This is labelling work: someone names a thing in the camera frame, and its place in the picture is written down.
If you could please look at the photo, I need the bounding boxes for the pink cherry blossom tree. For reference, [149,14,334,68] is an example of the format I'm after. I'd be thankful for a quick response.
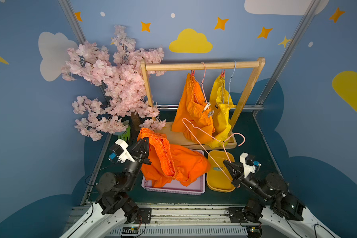
[61,25,166,141]

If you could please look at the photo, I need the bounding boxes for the green plant decoration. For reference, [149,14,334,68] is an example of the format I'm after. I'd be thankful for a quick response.
[113,120,131,142]

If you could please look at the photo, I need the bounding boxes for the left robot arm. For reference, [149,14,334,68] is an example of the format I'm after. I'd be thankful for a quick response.
[61,137,151,238]

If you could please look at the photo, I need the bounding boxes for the white clothespin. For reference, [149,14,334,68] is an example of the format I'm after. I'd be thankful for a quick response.
[203,102,211,112]

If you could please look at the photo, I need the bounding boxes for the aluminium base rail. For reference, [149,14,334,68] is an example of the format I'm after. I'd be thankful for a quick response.
[62,199,256,238]

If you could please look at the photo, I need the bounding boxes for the yellow shorts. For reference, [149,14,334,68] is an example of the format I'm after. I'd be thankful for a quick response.
[207,75,236,149]

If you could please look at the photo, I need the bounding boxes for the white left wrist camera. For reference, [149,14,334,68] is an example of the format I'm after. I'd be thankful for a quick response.
[109,139,135,163]

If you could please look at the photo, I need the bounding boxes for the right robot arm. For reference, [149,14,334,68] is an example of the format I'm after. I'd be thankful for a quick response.
[223,160,338,238]

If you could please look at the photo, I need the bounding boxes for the pink plastic basket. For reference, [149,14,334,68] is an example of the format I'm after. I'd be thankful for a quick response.
[141,150,206,196]

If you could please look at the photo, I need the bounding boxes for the light orange shorts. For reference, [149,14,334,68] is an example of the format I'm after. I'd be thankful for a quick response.
[172,73,215,144]

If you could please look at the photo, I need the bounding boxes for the wooden clothes rack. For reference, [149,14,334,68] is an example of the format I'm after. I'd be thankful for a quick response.
[141,57,266,150]

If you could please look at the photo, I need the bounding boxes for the pink wire hanger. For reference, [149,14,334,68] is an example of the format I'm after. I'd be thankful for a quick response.
[194,61,213,111]
[182,117,246,188]

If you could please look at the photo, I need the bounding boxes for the light blue wire hanger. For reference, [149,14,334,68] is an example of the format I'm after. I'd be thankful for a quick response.
[228,60,237,104]

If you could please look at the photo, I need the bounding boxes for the dark orange shorts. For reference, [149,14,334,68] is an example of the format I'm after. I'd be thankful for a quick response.
[137,128,211,188]

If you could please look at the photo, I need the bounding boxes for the yellow plastic tray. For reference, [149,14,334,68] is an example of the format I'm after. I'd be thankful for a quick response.
[206,150,236,193]

